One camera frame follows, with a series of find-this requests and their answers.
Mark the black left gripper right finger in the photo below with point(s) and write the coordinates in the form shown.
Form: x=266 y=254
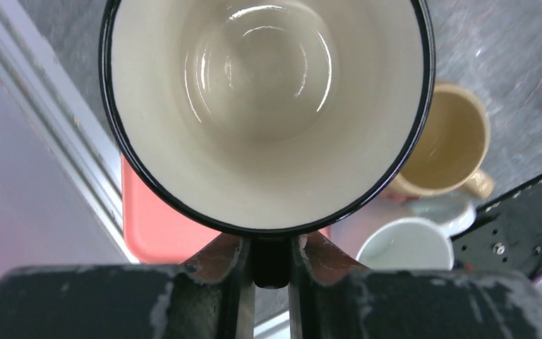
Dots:
x=334 y=296

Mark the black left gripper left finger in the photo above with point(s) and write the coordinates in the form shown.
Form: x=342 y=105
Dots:
x=211 y=295

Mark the beige mug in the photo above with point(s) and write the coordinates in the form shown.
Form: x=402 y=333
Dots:
x=451 y=148

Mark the white mug dark handle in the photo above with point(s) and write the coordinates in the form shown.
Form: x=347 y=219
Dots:
x=266 y=119

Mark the pink tray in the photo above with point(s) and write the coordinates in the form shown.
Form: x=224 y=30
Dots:
x=153 y=231

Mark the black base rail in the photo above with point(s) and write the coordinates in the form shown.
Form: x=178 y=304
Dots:
x=507 y=233

